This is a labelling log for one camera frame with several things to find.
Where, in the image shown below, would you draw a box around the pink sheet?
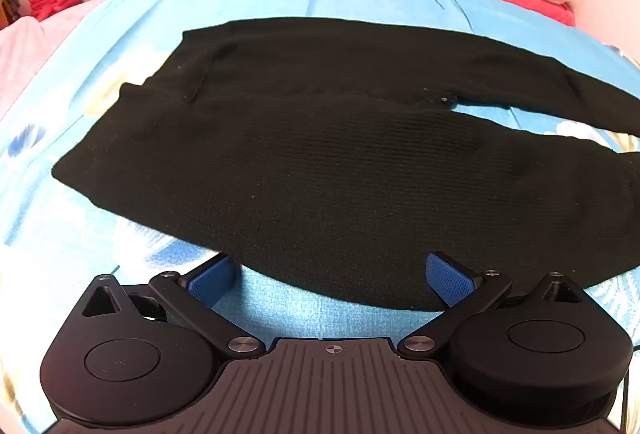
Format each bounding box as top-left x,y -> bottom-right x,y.
0,0 -> 112,121

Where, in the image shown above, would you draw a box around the black pants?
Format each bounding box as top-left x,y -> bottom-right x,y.
51,16 -> 640,313

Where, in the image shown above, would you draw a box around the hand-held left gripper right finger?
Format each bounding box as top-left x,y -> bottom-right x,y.
397,252 -> 589,360

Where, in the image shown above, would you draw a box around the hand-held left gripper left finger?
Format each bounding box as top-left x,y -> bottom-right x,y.
80,254 -> 267,359

